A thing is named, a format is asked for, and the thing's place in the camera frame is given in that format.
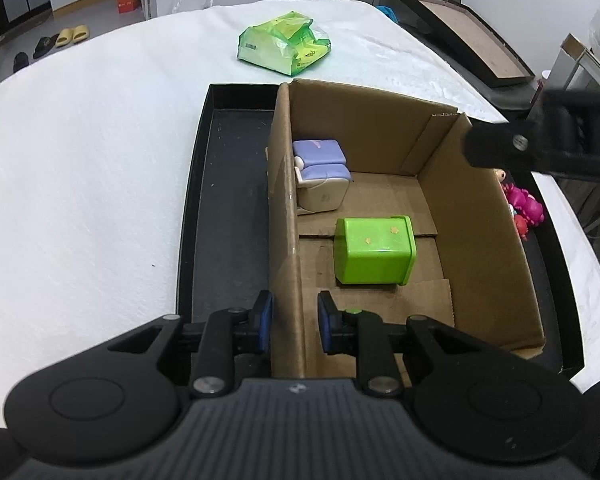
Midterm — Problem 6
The pink dress doll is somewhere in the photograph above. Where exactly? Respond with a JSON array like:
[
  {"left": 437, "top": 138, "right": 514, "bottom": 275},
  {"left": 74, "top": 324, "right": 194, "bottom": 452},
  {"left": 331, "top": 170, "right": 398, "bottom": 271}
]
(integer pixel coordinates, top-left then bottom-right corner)
[{"left": 495, "top": 167, "right": 545, "bottom": 231}]

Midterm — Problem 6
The green tissue pack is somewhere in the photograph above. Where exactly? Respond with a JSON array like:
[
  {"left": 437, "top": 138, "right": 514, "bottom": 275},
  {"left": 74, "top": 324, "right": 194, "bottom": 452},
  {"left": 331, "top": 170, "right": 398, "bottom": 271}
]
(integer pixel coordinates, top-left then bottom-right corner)
[{"left": 237, "top": 10, "right": 332, "bottom": 77}]

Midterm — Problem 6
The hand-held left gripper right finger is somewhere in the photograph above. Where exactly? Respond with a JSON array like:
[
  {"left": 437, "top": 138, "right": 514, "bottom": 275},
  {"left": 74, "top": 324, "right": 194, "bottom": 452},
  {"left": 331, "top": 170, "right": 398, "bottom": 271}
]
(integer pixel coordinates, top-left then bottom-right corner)
[{"left": 317, "top": 290, "right": 486, "bottom": 399}]

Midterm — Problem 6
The brown cardboard box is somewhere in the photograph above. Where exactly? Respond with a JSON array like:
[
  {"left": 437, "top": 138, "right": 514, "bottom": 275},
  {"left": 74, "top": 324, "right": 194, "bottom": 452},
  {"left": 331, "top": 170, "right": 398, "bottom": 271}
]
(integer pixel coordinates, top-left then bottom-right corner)
[{"left": 267, "top": 79, "right": 547, "bottom": 381}]

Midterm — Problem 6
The white desk with black top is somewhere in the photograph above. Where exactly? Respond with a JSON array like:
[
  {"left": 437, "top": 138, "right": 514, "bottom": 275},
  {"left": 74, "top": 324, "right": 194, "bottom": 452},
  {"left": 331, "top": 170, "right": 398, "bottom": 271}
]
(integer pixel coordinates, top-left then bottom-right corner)
[{"left": 547, "top": 34, "right": 600, "bottom": 97}]

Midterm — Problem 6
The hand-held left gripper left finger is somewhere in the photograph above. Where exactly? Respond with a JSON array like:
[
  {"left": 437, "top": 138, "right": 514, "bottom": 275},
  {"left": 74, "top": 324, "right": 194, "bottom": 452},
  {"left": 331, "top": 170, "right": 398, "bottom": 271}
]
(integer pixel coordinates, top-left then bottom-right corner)
[{"left": 107, "top": 290, "right": 276, "bottom": 399}]

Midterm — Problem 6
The black shallow tray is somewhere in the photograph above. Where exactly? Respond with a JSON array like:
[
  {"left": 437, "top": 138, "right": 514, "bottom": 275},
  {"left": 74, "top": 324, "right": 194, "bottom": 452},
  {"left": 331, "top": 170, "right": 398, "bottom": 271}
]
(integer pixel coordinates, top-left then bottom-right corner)
[{"left": 176, "top": 83, "right": 586, "bottom": 381}]

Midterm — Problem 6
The purple and white toy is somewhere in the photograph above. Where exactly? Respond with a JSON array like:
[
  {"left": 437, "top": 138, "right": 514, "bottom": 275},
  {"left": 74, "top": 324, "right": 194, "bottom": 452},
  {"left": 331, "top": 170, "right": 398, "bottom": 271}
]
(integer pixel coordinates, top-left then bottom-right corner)
[{"left": 292, "top": 138, "right": 353, "bottom": 214}]

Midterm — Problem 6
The green plastic box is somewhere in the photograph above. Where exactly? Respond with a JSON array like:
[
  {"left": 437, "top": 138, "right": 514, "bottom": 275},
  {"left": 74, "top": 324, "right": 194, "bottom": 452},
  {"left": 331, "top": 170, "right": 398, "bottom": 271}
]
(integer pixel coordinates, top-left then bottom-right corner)
[{"left": 333, "top": 215, "right": 418, "bottom": 287}]

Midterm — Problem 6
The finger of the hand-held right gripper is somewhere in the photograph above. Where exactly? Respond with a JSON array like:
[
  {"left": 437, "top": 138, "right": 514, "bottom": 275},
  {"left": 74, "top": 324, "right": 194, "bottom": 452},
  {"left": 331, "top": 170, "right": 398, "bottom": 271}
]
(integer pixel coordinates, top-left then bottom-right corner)
[{"left": 462, "top": 122, "right": 536, "bottom": 171}]

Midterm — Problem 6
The black picture frame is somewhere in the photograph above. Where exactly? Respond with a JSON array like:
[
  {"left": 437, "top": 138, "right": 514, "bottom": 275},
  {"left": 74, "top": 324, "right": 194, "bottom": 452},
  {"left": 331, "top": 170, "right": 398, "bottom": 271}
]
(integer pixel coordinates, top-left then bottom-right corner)
[{"left": 397, "top": 0, "right": 536, "bottom": 89}]

